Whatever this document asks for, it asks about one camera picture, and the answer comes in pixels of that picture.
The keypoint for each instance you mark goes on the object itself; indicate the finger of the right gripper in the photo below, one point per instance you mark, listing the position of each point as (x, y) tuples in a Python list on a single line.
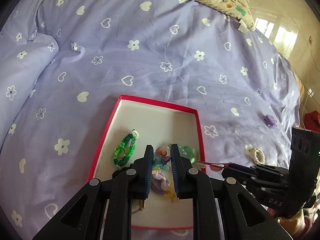
[(240, 173)]

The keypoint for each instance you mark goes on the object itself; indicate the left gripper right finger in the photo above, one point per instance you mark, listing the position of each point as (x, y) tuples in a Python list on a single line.
[(180, 167)]

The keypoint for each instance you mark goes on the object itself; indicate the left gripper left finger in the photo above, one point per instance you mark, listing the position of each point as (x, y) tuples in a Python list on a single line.
[(141, 183)]

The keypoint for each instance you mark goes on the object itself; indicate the yellow claw hair clip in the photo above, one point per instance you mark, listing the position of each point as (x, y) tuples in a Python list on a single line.
[(171, 195)]

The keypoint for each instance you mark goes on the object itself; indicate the pink snap hair clip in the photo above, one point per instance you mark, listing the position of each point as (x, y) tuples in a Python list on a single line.
[(216, 167)]

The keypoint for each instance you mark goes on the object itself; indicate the black scrunchie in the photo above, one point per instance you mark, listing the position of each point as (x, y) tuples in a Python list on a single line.
[(123, 169)]

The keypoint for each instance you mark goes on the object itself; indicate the person's right hand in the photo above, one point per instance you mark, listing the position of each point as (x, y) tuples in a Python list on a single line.
[(297, 226)]

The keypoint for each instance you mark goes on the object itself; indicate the pearl bead scrunchie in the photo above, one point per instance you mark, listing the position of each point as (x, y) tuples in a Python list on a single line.
[(258, 156)]

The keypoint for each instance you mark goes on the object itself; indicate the red shallow box tray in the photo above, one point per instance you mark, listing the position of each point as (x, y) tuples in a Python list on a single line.
[(158, 124)]

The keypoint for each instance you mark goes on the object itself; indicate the purple flower hair accessory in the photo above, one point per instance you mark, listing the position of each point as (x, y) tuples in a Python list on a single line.
[(270, 121)]

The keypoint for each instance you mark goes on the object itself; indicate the red object beside bed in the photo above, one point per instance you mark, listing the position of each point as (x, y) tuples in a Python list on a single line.
[(312, 121)]

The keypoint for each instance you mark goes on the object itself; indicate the purple floral bed quilt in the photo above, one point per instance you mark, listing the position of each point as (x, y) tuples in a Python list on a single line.
[(65, 62)]

